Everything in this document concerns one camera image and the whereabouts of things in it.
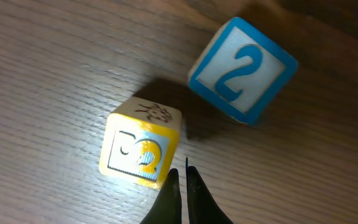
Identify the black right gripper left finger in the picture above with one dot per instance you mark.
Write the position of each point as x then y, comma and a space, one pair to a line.
167, 206

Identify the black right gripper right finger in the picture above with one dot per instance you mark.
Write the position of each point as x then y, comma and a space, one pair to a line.
202, 208

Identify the yellow S wooden block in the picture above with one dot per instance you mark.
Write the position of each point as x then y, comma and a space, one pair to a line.
140, 140

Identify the blue 2 wooden block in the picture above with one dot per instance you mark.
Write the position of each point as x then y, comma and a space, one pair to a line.
241, 70

